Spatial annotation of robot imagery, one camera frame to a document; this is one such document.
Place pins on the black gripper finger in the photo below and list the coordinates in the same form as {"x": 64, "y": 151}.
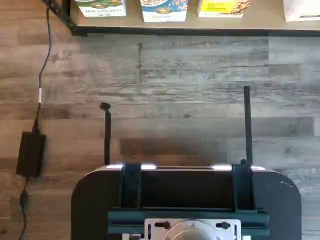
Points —
{"x": 108, "y": 137}
{"x": 248, "y": 125}

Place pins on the blue white oatmeal box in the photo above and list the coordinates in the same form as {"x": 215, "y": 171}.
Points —
{"x": 163, "y": 11}

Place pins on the yellow white oatmeal box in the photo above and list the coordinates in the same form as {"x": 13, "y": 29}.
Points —
{"x": 221, "y": 8}

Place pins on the white tea box black band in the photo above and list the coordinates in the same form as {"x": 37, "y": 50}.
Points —
{"x": 302, "y": 10}

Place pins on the green white oatmeal box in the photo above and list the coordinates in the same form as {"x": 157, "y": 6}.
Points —
{"x": 102, "y": 8}

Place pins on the black power adapter brick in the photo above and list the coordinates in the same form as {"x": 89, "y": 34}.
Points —
{"x": 31, "y": 155}

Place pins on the black frame wooden shelf unit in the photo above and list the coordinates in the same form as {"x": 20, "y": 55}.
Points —
{"x": 175, "y": 25}

